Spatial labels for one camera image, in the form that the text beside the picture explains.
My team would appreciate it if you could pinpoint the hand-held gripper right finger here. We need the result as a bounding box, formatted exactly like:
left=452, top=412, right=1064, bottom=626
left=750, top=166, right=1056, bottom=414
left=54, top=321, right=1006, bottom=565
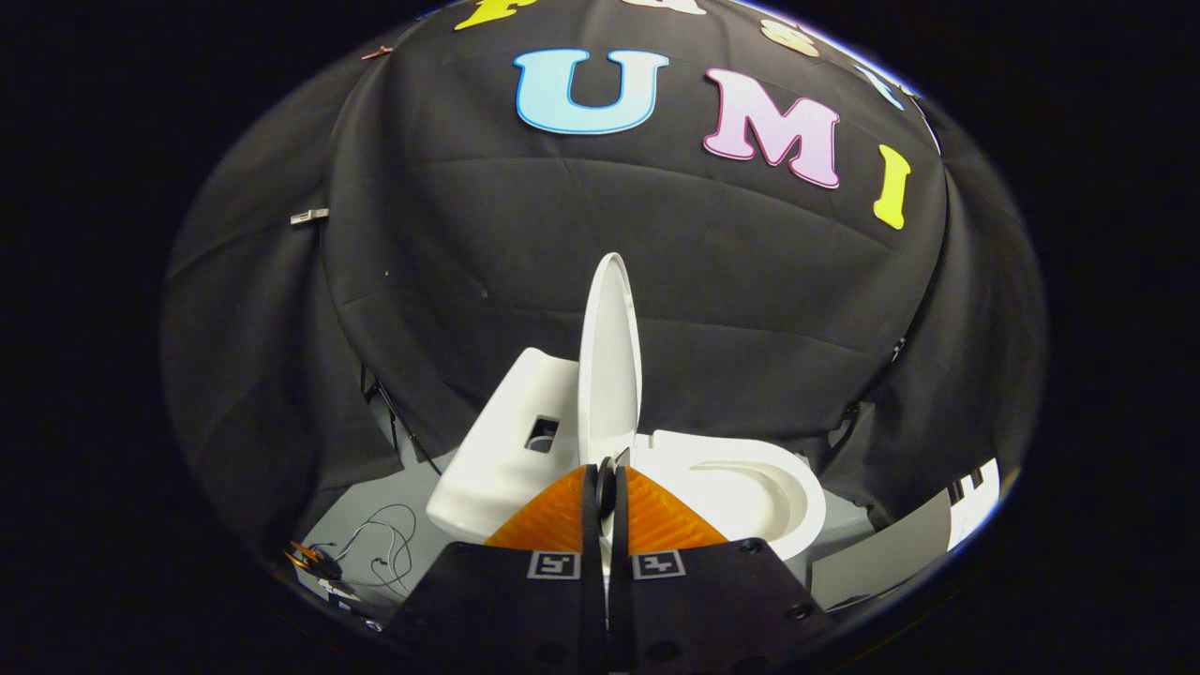
left=611, top=466, right=835, bottom=675

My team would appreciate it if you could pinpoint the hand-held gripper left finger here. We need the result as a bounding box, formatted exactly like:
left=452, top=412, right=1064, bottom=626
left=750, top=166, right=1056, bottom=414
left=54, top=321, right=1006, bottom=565
left=384, top=464, right=607, bottom=675

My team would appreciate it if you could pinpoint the white toilet tank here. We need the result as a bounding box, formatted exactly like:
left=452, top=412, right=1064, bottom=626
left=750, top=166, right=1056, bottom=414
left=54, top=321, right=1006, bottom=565
left=427, top=347, right=583, bottom=547

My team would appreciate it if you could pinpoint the white toilet seat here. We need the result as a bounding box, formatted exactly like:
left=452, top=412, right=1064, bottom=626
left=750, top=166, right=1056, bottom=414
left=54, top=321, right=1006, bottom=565
left=634, top=429, right=828, bottom=549

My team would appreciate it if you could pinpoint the orange black small tool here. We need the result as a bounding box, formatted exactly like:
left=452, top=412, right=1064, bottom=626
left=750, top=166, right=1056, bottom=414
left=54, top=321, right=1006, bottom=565
left=285, top=540, right=344, bottom=582

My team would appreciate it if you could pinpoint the black metal backdrop stand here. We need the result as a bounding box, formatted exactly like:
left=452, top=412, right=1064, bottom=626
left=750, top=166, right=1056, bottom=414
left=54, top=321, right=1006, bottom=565
left=359, top=364, right=443, bottom=475

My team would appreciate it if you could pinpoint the white striped board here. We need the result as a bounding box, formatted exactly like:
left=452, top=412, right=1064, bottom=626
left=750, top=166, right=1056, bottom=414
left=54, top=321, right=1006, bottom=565
left=945, top=457, right=1001, bottom=551

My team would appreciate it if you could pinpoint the black backdrop cloth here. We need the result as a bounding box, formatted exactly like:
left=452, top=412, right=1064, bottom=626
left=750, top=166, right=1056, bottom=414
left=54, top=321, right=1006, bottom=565
left=161, top=0, right=1046, bottom=554

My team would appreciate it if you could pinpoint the thin tangled cable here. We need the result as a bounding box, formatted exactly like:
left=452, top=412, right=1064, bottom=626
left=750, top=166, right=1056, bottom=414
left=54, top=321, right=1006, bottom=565
left=319, top=503, right=419, bottom=598

